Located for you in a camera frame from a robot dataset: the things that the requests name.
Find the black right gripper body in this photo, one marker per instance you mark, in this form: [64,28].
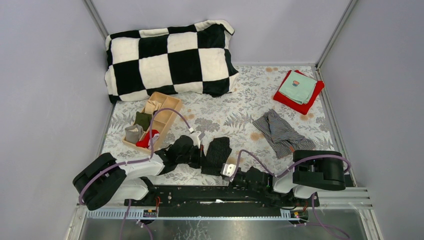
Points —
[241,180]

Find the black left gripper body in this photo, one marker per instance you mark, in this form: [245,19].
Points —
[193,159]

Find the grey striped underwear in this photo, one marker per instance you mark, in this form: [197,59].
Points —
[280,135]

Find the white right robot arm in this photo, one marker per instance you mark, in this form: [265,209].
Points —
[310,171]

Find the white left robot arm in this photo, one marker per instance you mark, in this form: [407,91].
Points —
[106,180]

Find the red rolled sock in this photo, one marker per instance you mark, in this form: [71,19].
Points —
[146,141]

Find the wooden divided organizer box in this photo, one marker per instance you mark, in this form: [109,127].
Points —
[162,120]

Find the dark green rolled sock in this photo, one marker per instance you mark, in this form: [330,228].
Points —
[143,119]

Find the grey rolled sock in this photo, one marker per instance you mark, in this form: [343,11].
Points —
[133,133]

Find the floral patterned bed sheet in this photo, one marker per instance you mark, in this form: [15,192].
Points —
[230,115]

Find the beige rolled sock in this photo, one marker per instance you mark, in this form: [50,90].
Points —
[152,106]

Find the red folded garment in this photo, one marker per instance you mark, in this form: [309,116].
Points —
[304,108]

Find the black white checkered pillow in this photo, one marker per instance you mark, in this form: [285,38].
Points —
[176,59]

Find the mint green folded cloth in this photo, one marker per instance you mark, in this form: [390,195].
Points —
[298,87]

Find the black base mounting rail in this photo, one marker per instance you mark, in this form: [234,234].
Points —
[219,201]

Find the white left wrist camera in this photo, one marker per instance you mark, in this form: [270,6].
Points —
[197,137]

